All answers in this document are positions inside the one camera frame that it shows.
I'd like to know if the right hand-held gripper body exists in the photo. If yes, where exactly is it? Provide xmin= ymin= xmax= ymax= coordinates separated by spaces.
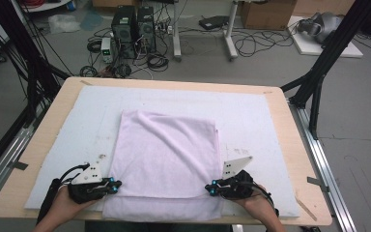
xmin=219 ymin=155 xmax=256 ymax=201

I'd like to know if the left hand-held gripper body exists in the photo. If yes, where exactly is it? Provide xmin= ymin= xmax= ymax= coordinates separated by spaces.
xmin=67 ymin=160 xmax=111 ymax=205

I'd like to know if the lilac printed towel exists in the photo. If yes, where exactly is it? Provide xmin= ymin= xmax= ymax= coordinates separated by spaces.
xmin=101 ymin=109 xmax=226 ymax=223

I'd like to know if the person's left hand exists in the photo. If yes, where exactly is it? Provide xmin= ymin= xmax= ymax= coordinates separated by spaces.
xmin=51 ymin=187 xmax=100 ymax=218

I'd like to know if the person's right hand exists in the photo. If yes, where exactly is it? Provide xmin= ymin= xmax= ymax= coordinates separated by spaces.
xmin=234 ymin=185 xmax=275 ymax=218

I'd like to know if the person's dark clothing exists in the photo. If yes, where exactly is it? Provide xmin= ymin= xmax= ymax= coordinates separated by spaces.
xmin=84 ymin=221 xmax=233 ymax=232

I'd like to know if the grey tape piece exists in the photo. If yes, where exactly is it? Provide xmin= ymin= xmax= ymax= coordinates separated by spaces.
xmin=306 ymin=176 xmax=329 ymax=193
xmin=8 ymin=159 xmax=29 ymax=171

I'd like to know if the thin wooden stick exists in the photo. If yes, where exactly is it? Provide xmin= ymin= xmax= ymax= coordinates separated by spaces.
xmin=296 ymin=197 xmax=319 ymax=222

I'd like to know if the white grid mat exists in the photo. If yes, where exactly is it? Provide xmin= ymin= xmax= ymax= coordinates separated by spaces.
xmin=23 ymin=85 xmax=301 ymax=218

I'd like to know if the small white power supply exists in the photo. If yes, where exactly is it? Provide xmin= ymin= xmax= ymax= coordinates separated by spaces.
xmin=100 ymin=37 xmax=114 ymax=64

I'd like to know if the white desk leg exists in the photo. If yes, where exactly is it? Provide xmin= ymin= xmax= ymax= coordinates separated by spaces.
xmin=223 ymin=0 xmax=240 ymax=61
xmin=172 ymin=0 xmax=183 ymax=62

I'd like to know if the large black computer tower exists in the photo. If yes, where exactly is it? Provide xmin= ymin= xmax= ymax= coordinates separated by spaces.
xmin=110 ymin=5 xmax=138 ymax=60

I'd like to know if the slim black computer tower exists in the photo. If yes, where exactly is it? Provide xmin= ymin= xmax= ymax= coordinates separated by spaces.
xmin=136 ymin=6 xmax=157 ymax=54

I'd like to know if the flat black device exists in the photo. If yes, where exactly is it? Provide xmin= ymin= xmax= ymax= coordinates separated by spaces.
xmin=198 ymin=14 xmax=230 ymax=31

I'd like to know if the teal floor sheet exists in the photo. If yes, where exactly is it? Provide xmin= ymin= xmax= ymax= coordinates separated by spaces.
xmin=80 ymin=11 xmax=104 ymax=32

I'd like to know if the clear plastic bag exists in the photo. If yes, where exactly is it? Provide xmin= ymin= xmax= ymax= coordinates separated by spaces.
xmin=47 ymin=14 xmax=82 ymax=35

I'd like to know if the white floor board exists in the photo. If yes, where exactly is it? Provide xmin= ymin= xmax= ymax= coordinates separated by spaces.
xmin=287 ymin=15 xmax=364 ymax=59

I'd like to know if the brown cardboard box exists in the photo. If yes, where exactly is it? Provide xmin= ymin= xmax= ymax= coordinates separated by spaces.
xmin=241 ymin=0 xmax=298 ymax=31

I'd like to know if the grey headset device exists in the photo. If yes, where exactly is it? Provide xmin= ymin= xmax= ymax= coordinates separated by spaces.
xmin=298 ymin=12 xmax=344 ymax=44

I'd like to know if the black cable coil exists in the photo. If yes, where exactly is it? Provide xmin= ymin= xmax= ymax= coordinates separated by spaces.
xmin=147 ymin=52 xmax=170 ymax=73

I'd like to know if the black floor cable tangle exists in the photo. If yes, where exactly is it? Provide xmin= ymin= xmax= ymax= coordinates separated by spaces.
xmin=231 ymin=28 xmax=296 ymax=59

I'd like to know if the black frame strut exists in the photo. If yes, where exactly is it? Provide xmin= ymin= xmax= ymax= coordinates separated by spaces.
xmin=279 ymin=0 xmax=371 ymax=140
xmin=0 ymin=0 xmax=72 ymax=128

